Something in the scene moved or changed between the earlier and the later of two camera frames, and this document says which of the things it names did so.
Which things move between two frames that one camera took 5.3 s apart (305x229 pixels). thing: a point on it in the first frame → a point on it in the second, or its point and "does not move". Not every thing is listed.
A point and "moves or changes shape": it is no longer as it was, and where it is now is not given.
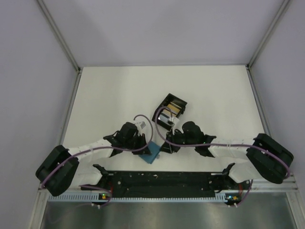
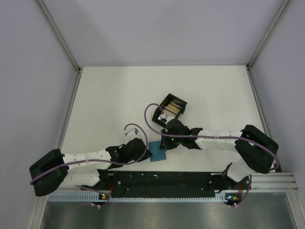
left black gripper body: x=137 y=140 → x=132 y=157
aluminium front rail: x=288 y=184 does not move
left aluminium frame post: x=60 y=36 does not move
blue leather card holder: x=155 y=149 moves or changes shape
